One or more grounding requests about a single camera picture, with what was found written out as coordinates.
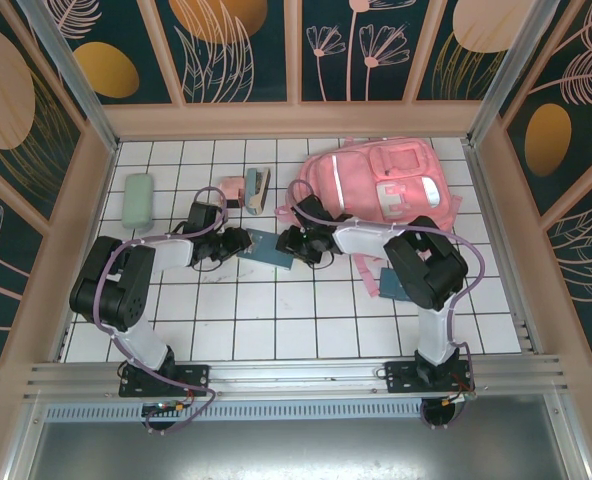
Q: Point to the large teal notebook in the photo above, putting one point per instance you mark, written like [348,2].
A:
[266,247]

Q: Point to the teal stapler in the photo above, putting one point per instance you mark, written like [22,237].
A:
[256,190]

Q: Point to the pink student backpack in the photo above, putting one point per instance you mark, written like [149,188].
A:
[351,175]

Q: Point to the small teal notebook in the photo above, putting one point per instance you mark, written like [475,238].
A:
[391,285]

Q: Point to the mint green pencil case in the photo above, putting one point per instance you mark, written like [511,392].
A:
[138,200]

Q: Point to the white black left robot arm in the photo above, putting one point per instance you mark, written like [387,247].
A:
[111,280]

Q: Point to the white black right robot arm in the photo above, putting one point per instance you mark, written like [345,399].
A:
[426,270]

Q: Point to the small circuit board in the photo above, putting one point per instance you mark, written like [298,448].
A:
[458,398]
[166,407]

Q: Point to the grey metal panel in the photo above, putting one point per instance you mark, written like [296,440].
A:
[296,450]

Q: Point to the aluminium front rail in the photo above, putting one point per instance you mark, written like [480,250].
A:
[296,375]

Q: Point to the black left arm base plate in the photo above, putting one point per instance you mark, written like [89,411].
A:
[196,380]

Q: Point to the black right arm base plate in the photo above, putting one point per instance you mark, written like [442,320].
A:
[401,377]

